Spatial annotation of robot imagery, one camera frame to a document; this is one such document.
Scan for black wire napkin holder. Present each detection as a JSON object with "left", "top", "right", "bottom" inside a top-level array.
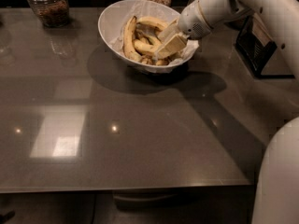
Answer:
[{"left": 235, "top": 16, "right": 294, "bottom": 79}]

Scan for right glass jar with nuts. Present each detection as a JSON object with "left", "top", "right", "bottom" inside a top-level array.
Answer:
[{"left": 229, "top": 18, "right": 246, "bottom": 30}]

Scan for left long yellow banana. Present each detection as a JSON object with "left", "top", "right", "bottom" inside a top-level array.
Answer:
[{"left": 123, "top": 16, "right": 141, "bottom": 62}]

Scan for white oval bowl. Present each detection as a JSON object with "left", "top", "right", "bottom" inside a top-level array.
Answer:
[{"left": 97, "top": 0, "right": 194, "bottom": 75}]

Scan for bottom small banana pieces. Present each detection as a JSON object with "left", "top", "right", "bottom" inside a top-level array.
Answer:
[{"left": 140, "top": 52, "right": 181, "bottom": 66}]

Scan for glass jar with nuts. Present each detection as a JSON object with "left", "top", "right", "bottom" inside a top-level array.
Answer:
[
  {"left": 229, "top": 18, "right": 246, "bottom": 30},
  {"left": 27, "top": 0, "right": 69, "bottom": 28}
]

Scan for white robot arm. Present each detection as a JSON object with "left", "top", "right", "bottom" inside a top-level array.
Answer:
[{"left": 158, "top": 0, "right": 299, "bottom": 224}]

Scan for top curved yellow banana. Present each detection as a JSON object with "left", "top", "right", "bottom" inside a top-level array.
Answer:
[{"left": 137, "top": 16, "right": 168, "bottom": 31}]

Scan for middle small banana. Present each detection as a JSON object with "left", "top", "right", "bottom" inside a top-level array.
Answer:
[{"left": 136, "top": 29, "right": 161, "bottom": 46}]

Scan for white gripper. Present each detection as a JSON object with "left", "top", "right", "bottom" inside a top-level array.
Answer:
[{"left": 154, "top": 0, "right": 252, "bottom": 59}]

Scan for left glass jar with nuts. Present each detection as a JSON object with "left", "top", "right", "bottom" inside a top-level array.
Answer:
[{"left": 27, "top": 0, "right": 69, "bottom": 28}]

